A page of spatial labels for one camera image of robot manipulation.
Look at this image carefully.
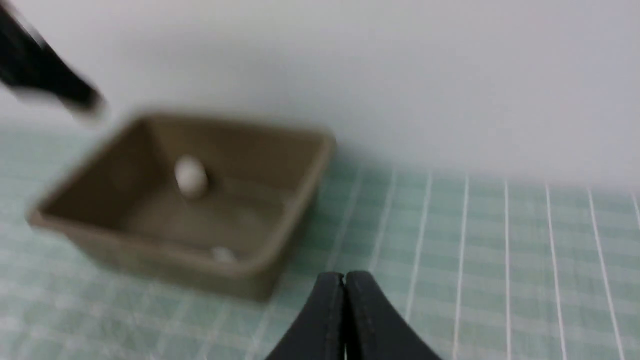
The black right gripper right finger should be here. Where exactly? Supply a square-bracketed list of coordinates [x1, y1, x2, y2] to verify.
[345, 270, 441, 360]

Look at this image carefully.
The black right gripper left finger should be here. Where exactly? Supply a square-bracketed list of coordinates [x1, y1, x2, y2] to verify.
[266, 272, 346, 360]

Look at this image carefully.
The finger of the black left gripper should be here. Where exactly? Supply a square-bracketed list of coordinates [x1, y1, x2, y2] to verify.
[0, 2, 105, 117]

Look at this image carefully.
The white ball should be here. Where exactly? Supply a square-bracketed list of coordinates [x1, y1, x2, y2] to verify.
[210, 246, 238, 264]
[174, 154, 209, 199]

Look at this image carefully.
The green checkered tablecloth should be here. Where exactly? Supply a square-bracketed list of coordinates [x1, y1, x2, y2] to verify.
[0, 128, 640, 360]

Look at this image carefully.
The olive green plastic bin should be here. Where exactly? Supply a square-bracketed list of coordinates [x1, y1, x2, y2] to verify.
[26, 111, 336, 302]

